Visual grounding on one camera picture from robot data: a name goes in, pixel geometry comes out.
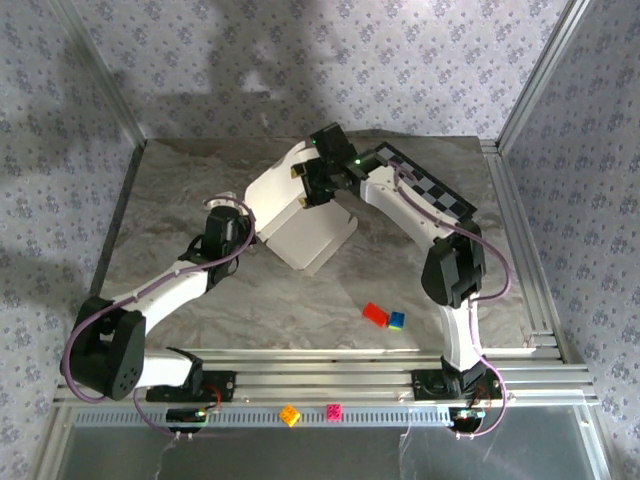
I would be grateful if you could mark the black left circuit board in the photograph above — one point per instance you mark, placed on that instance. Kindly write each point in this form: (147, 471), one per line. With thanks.
(182, 415)

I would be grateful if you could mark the black circuit board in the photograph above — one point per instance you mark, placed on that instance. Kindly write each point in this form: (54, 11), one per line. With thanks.
(465, 417)
(182, 415)

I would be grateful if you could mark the black right circuit board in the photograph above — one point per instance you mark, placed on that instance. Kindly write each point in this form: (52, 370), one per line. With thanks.
(465, 417)

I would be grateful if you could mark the red toy brick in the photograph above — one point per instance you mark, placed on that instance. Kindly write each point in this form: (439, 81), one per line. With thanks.
(375, 314)

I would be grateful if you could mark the black white chessboard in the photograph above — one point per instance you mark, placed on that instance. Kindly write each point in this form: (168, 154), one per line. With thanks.
(440, 192)

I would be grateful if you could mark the orange toy brick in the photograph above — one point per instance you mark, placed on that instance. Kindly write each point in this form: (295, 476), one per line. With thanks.
(290, 415)

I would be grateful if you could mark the pink toy brick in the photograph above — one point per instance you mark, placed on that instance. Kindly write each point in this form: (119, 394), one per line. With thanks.
(334, 412)

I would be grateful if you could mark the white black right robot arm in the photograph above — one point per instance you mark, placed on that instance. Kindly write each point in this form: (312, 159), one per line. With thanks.
(400, 205)

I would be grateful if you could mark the aluminium side rail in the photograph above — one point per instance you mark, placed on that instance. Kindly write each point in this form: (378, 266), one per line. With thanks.
(115, 225)
(522, 225)

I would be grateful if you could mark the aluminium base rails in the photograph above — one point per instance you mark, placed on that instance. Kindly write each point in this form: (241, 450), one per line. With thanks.
(325, 380)

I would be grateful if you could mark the blue green toy brick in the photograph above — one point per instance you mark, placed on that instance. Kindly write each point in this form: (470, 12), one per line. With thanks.
(397, 319)

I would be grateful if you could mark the aluminium frame post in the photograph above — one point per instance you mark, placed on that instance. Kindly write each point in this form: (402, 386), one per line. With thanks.
(103, 70)
(540, 70)

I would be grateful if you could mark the white yellow paper box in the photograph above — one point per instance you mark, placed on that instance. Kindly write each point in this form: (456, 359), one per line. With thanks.
(300, 235)

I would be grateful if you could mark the glossy metal panel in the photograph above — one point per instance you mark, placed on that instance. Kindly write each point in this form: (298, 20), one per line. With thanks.
(300, 455)

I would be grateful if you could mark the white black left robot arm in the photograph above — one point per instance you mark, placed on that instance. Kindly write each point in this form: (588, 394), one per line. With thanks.
(165, 290)

